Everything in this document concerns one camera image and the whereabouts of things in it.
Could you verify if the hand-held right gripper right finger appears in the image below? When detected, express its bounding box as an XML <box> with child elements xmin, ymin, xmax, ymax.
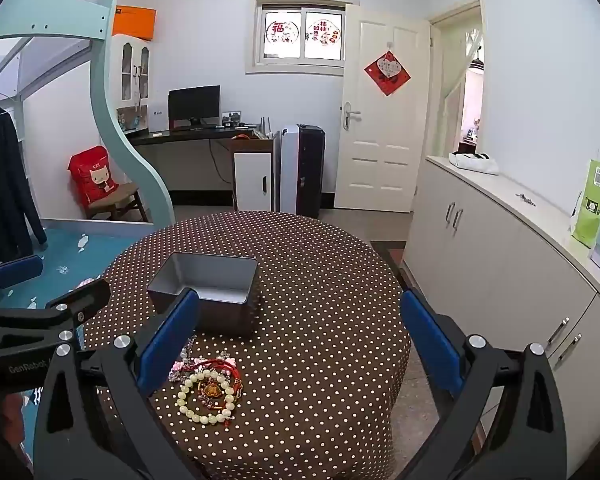
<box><xmin>399</xmin><ymin>290</ymin><xmax>568</xmax><ymax>480</ymax></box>

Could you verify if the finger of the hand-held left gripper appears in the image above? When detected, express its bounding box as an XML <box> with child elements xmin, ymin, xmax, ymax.
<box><xmin>0</xmin><ymin>255</ymin><xmax>45</xmax><ymax>306</ymax></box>
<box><xmin>0</xmin><ymin>278</ymin><xmax>112</xmax><ymax>349</ymax></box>

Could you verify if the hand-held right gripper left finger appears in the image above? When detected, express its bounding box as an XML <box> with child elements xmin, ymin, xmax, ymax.
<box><xmin>34</xmin><ymin>289</ymin><xmax>202</xmax><ymax>480</ymax></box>

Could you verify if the pink charm chain bracelet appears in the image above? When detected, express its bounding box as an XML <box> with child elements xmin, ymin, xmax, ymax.
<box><xmin>169</xmin><ymin>335</ymin><xmax>202</xmax><ymax>384</ymax></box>

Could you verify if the white bead bracelet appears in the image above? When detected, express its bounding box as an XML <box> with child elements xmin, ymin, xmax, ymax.
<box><xmin>177</xmin><ymin>369</ymin><xmax>236</xmax><ymax>423</ymax></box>

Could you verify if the red cord bracelet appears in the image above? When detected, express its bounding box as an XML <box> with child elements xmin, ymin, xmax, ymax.
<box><xmin>190</xmin><ymin>357</ymin><xmax>244</xmax><ymax>429</ymax></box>

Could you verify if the silver metal tin box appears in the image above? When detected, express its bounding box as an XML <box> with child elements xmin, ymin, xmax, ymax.
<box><xmin>147</xmin><ymin>252</ymin><xmax>260</xmax><ymax>338</ymax></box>

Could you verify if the dark red bead bracelet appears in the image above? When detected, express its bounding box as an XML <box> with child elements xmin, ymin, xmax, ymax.
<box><xmin>200</xmin><ymin>381</ymin><xmax>243</xmax><ymax>428</ymax></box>

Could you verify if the person's left hand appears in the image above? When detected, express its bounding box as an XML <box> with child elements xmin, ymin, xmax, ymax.
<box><xmin>1</xmin><ymin>390</ymin><xmax>39</xmax><ymax>441</ymax></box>

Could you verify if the teal candy print blanket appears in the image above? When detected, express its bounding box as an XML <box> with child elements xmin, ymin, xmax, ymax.
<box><xmin>0</xmin><ymin>220</ymin><xmax>157</xmax><ymax>461</ymax></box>

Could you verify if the dark hanging jacket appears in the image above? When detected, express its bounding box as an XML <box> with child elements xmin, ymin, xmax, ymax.
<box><xmin>0</xmin><ymin>94</ymin><xmax>48</xmax><ymax>261</ymax></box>

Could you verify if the long white sideboard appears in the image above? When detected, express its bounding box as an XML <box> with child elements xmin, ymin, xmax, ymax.
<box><xmin>402</xmin><ymin>155</ymin><xmax>600</xmax><ymax>480</ymax></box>

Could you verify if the red cat pillow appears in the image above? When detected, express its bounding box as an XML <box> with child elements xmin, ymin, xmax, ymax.
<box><xmin>69</xmin><ymin>145</ymin><xmax>122</xmax><ymax>208</ymax></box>

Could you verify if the brown polka dot tablecloth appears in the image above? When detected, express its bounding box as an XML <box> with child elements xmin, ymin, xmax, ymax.
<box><xmin>82</xmin><ymin>210</ymin><xmax>412</xmax><ymax>480</ymax></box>

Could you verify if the dark desk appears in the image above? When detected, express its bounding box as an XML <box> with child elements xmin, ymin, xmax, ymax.
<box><xmin>127</xmin><ymin>125</ymin><xmax>261</xmax><ymax>206</ymax></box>

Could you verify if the white plastic bag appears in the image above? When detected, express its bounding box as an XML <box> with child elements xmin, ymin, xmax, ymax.
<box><xmin>447</xmin><ymin>151</ymin><xmax>501</xmax><ymax>176</ymax></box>

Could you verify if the small white door cabinet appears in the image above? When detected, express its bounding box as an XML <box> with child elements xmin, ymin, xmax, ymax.
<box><xmin>230</xmin><ymin>137</ymin><xmax>276</xmax><ymax>212</ymax></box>

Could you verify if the white panel door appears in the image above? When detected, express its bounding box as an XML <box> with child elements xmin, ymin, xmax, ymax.
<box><xmin>334</xmin><ymin>4</ymin><xmax>433</xmax><ymax>213</ymax></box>

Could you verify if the black suitcase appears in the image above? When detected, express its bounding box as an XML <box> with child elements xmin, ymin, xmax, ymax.
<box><xmin>296</xmin><ymin>122</ymin><xmax>327</xmax><ymax>218</ymax></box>

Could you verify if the white suitcase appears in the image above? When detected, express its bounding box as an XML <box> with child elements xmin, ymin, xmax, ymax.
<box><xmin>274</xmin><ymin>124</ymin><xmax>301</xmax><ymax>215</ymax></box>

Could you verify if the green paper bag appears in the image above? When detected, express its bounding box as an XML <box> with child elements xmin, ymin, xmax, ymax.
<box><xmin>570</xmin><ymin>159</ymin><xmax>600</xmax><ymax>250</ymax></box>

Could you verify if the black computer monitor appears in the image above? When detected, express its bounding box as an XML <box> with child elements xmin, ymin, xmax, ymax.
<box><xmin>168</xmin><ymin>85</ymin><xmax>221</xmax><ymax>128</ymax></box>

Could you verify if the white glass door cabinet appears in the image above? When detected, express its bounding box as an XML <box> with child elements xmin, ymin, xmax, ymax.
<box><xmin>111</xmin><ymin>34</ymin><xmax>156</xmax><ymax>111</ymax></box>

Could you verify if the orange box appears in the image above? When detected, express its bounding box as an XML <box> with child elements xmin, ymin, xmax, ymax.
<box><xmin>114</xmin><ymin>5</ymin><xmax>158</xmax><ymax>41</ymax></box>

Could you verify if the red diamond door decoration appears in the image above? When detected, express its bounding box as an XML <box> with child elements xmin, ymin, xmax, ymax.
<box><xmin>364</xmin><ymin>49</ymin><xmax>412</xmax><ymax>97</ymax></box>

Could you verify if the white framed window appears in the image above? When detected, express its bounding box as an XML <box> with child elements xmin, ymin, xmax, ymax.
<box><xmin>245</xmin><ymin>0</ymin><xmax>358</xmax><ymax>77</ymax></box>

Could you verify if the round red window sticker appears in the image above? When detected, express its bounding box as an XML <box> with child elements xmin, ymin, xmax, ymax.
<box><xmin>265</xmin><ymin>19</ymin><xmax>301</xmax><ymax>46</ymax></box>

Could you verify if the fan-shaped window sticker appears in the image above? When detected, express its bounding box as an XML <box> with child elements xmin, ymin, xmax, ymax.
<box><xmin>306</xmin><ymin>14</ymin><xmax>342</xmax><ymax>46</ymax></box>

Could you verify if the black power cable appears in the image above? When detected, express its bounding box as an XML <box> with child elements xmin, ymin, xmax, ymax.
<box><xmin>209</xmin><ymin>139</ymin><xmax>231</xmax><ymax>183</ymax></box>

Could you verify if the teal bunk bed frame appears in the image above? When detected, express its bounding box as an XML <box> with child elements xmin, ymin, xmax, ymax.
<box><xmin>0</xmin><ymin>0</ymin><xmax>176</xmax><ymax>226</ymax></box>

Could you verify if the silver door handle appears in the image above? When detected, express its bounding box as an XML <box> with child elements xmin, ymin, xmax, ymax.
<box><xmin>341</xmin><ymin>101</ymin><xmax>362</xmax><ymax>131</ymax></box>

